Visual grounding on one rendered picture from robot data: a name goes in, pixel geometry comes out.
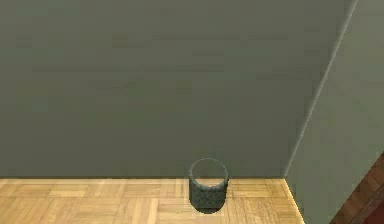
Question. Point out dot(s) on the dark green cylindrical trash can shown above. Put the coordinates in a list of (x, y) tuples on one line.
[(208, 199)]

